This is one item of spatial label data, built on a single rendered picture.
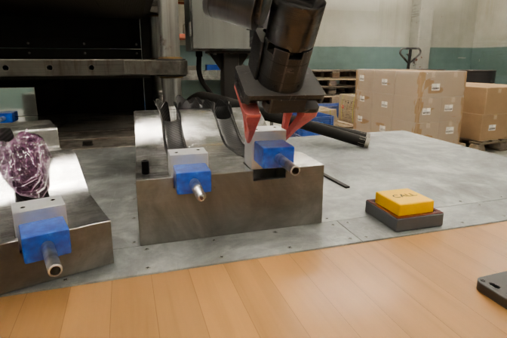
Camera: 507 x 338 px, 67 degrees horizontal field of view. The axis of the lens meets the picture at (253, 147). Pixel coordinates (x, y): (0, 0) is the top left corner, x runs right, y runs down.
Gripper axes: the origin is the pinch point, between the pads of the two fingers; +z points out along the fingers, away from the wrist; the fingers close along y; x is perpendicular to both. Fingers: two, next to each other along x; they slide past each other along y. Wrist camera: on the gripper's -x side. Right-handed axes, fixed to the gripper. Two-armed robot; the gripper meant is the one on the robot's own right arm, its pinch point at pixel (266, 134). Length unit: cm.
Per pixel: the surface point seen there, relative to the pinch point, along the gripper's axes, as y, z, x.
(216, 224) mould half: 7.5, 9.1, 7.7
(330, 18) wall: -346, 259, -606
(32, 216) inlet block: 28.3, 1.8, 9.2
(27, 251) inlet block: 28.0, 1.4, 13.8
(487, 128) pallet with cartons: -361, 201, -215
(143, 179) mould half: 16.8, 3.1, 3.9
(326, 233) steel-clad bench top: -7.3, 8.7, 11.4
